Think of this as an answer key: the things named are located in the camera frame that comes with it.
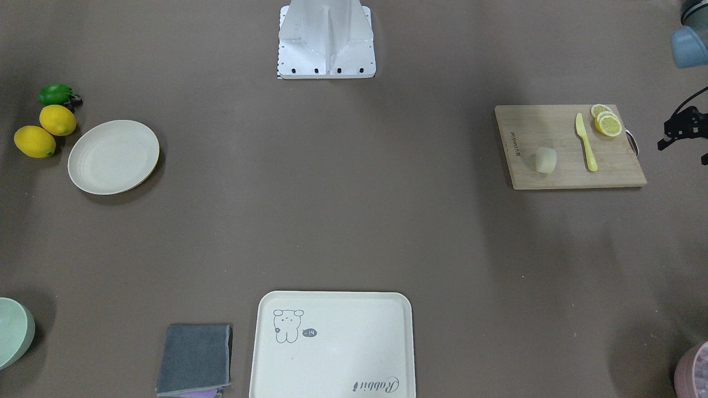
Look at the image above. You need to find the cream rabbit tray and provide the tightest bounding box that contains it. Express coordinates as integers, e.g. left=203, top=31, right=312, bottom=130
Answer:
left=249, top=291, right=417, bottom=397

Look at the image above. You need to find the green lime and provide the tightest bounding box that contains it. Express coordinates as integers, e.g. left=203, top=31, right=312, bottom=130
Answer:
left=37, top=83, right=73, bottom=106

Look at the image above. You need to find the lemon slice stack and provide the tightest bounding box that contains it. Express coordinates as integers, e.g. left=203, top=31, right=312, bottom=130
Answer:
left=591, top=103, right=624, bottom=138

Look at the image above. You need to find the yellow lemon upper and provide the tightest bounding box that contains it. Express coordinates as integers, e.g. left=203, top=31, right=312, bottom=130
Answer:
left=39, top=105, right=77, bottom=137

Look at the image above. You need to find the wooden cutting board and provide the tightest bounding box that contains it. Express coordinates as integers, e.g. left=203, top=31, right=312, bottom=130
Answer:
left=494, top=105, right=647, bottom=191

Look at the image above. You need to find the grey folded cloth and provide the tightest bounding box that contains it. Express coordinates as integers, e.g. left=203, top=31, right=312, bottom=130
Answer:
left=156, top=323, right=232, bottom=397

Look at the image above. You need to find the pink ice bucket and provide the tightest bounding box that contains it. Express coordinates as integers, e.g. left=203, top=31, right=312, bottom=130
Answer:
left=674, top=342, right=707, bottom=397

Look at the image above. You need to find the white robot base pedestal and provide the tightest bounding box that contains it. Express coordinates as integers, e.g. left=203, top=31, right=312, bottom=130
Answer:
left=277, top=1, right=377, bottom=79

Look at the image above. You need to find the yellow lemon lower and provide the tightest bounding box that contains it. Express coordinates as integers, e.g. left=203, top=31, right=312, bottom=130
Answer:
left=14, top=125, right=56, bottom=159

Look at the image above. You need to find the yellow lemon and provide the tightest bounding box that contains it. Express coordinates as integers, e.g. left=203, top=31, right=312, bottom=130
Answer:
left=39, top=105, right=77, bottom=137
left=14, top=125, right=56, bottom=159

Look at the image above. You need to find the mint green bowl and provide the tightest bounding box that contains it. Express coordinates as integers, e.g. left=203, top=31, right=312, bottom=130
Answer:
left=1, top=297, right=35, bottom=370

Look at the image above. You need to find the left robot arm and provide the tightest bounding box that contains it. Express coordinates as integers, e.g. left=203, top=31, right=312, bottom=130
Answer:
left=671, top=1, right=707, bottom=69

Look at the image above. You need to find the cream round plate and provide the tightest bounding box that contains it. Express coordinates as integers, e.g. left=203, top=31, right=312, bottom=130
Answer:
left=67, top=120, right=161, bottom=196

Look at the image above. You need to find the white bun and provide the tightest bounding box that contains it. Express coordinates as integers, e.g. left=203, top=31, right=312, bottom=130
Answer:
left=535, top=147, right=558, bottom=174

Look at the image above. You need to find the yellow plastic knife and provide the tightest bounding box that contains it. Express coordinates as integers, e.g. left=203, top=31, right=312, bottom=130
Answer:
left=575, top=113, right=598, bottom=172

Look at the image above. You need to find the dark grape cluster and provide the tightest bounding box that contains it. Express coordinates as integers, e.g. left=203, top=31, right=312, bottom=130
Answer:
left=61, top=94, right=84, bottom=113

